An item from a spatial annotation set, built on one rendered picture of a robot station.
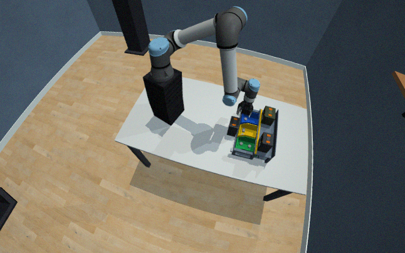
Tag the yellow open bin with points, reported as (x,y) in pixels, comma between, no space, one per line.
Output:
(250,130)

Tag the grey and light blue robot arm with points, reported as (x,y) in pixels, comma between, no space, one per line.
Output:
(226,26)

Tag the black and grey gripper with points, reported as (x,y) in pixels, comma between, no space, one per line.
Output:
(245,111)

